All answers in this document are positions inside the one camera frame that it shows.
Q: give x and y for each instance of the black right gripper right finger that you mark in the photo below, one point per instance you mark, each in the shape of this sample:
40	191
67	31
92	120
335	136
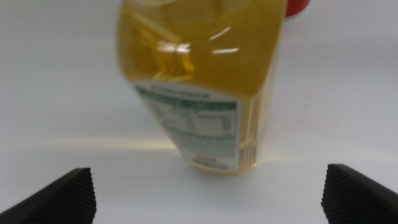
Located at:
357	202

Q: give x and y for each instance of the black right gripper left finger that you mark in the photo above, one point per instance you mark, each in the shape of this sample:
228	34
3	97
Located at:
62	202

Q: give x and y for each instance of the yellow tea bottle white cap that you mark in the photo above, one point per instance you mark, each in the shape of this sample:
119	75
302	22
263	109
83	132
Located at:
202	77

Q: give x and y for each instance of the red soda can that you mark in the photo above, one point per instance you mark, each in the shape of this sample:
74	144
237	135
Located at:
297	7

